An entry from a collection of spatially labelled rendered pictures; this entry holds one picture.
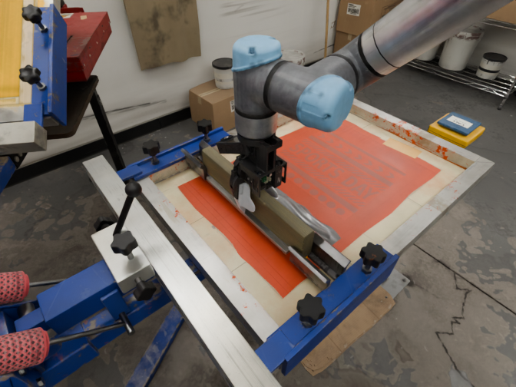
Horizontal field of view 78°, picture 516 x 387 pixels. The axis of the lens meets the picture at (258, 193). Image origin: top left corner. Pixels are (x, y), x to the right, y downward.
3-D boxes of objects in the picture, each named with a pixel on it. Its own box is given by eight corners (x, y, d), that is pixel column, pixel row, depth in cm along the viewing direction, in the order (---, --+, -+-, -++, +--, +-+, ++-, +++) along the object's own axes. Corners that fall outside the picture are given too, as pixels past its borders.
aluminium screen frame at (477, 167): (329, 97, 121) (330, 87, 118) (488, 173, 88) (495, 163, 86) (131, 185, 85) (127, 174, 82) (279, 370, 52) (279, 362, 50)
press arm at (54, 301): (141, 256, 64) (134, 241, 60) (155, 277, 60) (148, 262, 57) (48, 309, 56) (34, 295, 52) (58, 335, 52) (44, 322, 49)
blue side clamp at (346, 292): (369, 259, 69) (378, 240, 64) (389, 276, 66) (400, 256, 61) (265, 352, 55) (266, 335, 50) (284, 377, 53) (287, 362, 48)
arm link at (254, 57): (262, 55, 43) (218, 41, 47) (262, 127, 50) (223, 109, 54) (297, 41, 47) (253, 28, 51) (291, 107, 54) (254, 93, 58)
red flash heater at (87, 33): (18, 37, 155) (4, 10, 146) (115, 32, 160) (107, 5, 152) (-48, 95, 111) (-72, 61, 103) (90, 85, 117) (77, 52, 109)
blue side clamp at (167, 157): (223, 145, 100) (221, 126, 95) (233, 152, 97) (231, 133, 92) (132, 186, 86) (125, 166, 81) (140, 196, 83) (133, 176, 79)
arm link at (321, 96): (373, 64, 45) (309, 46, 50) (331, 93, 39) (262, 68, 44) (361, 114, 50) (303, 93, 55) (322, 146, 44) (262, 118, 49)
